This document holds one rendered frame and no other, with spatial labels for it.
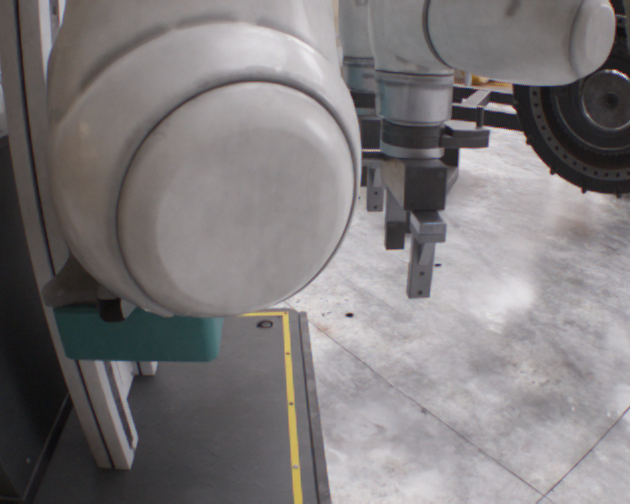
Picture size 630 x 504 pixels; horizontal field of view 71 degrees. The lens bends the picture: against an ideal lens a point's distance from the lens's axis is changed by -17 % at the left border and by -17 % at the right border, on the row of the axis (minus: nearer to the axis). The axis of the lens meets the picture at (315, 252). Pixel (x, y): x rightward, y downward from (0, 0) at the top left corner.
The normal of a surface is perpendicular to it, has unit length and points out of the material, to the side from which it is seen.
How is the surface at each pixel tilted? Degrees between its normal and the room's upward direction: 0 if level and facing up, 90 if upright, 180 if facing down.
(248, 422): 0
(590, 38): 97
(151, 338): 90
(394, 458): 0
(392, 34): 98
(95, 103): 61
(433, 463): 0
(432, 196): 90
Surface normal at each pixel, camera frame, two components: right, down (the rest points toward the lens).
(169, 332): 0.07, 0.41
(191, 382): 0.00, -0.91
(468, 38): -0.85, 0.46
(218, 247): 0.47, 0.45
